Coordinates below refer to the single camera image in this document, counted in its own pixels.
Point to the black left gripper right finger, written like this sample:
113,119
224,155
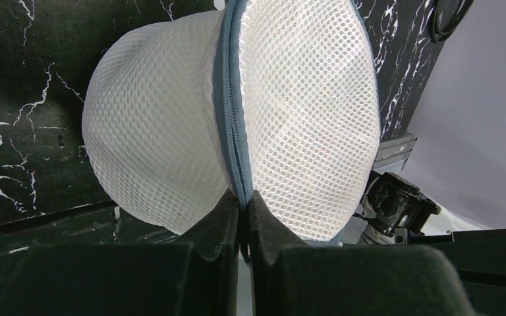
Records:
289,277

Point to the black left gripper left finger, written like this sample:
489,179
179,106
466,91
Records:
195,274

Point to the white mesh bag blue trim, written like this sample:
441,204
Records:
275,97

